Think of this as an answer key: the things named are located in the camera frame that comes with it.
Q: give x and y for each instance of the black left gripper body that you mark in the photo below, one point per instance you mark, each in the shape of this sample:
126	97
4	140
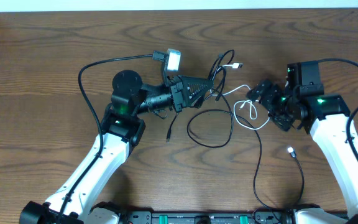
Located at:
176	95

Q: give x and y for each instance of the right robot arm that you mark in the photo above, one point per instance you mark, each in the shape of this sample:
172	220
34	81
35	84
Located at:
329	122

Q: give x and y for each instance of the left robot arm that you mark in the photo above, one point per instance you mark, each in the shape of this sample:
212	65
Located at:
120	132

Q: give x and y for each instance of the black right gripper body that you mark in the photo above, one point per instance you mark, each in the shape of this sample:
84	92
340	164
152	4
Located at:
276	103

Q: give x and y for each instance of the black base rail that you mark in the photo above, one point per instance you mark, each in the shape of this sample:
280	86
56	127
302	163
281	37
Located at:
204	217

